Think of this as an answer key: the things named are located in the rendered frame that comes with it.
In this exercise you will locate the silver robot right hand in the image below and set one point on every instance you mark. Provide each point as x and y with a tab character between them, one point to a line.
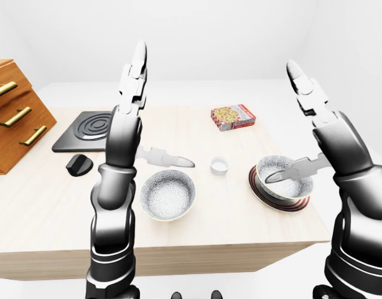
343	143

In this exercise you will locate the silver robot left hand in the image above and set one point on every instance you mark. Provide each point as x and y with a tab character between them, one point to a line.
122	137

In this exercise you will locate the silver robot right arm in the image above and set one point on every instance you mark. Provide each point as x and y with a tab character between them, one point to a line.
359	224

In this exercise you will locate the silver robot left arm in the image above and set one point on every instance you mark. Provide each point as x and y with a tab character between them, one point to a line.
111	218

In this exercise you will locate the flat dark stove plate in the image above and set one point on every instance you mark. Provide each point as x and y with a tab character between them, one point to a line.
72	140

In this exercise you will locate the patterned black white bowl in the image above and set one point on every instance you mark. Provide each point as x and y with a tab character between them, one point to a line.
290	188
167	196

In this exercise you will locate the plate with red rings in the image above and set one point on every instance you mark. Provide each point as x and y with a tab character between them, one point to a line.
272	202

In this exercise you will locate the round black stove knob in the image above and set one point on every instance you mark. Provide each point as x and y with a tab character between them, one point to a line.
79	165

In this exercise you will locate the wooden cabinet drawer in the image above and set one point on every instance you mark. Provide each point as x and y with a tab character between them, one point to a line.
13	79
30	101
10	152

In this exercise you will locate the small white ramekin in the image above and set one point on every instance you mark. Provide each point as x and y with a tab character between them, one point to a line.
219	166

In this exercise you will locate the printed red cookie box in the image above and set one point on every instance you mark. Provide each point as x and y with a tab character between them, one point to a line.
230	116

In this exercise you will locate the wooden cabinet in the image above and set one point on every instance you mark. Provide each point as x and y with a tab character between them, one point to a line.
4	155

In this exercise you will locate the small dark shape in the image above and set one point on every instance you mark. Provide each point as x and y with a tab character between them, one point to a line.
216	295
176	296

